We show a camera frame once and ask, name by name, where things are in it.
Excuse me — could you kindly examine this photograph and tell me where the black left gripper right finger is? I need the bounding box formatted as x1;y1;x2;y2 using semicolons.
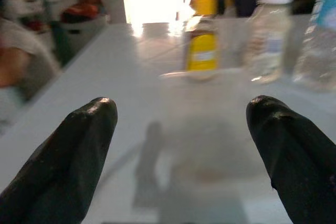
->
246;94;336;224

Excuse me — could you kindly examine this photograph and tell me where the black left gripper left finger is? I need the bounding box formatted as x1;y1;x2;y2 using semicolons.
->
0;97;118;224

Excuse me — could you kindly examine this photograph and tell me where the clear plastic container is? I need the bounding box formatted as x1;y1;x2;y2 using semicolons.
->
159;70;247;224

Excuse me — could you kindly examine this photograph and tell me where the person in grey shirt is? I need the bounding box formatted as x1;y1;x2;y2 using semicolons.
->
0;0;62;130

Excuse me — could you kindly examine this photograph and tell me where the clear bottle blue label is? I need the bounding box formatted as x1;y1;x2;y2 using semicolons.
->
292;0;336;91

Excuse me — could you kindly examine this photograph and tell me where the clear bottle white cap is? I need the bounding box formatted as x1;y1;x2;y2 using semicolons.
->
244;0;296;83

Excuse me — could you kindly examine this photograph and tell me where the grey plastic basket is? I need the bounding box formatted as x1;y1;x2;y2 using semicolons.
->
52;15;110;65

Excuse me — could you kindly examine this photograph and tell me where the yellow label bottle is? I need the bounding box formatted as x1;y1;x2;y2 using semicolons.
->
183;15;221;79

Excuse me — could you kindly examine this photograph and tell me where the orange cloth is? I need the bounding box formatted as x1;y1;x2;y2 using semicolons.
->
60;3;102;23

